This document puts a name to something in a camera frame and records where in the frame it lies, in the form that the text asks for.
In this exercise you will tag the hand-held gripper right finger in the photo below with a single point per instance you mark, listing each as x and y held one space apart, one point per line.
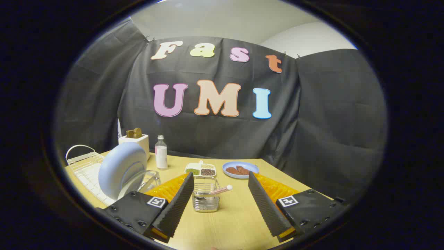
265 205

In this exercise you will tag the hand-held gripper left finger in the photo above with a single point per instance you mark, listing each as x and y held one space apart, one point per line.
178 205

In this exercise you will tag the large light blue plate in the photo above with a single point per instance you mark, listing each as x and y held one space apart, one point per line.
119 166

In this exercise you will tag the small blue plate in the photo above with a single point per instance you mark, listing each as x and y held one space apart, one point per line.
251 167

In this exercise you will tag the white divided dish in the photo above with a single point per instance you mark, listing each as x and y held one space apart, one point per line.
200 167

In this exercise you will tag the pile of green beans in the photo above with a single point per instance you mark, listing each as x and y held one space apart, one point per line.
192 171

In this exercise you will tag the brown cookie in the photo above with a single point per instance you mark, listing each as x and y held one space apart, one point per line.
243 170
233 170

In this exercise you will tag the pile of dark brown beans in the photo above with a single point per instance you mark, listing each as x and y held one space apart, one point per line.
207 172

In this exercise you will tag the clear bottle with white label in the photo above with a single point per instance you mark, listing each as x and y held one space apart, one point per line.
161 156

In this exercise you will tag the white square holder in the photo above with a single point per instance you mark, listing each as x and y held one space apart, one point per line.
137 143

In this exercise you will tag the black backdrop cloth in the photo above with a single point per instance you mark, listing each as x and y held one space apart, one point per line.
312 121

